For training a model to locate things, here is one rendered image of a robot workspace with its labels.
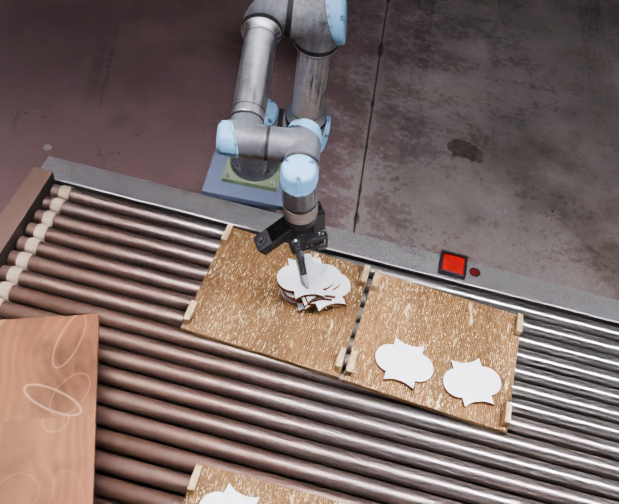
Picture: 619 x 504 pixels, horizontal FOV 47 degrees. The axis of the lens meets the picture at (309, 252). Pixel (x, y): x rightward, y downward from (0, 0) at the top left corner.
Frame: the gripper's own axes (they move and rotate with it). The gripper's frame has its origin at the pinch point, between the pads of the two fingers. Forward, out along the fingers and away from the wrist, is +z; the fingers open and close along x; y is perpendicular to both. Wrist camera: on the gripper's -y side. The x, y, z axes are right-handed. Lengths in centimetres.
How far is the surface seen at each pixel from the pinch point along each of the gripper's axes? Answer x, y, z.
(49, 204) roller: 49, -56, 13
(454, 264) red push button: 0, 47, 25
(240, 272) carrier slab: 12.2, -11.5, 16.0
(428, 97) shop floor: 161, 127, 137
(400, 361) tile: -24.7, 18.9, 18.3
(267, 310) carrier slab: -1.1, -8.1, 16.1
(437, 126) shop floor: 138, 122, 135
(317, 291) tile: -3.0, 4.8, 10.8
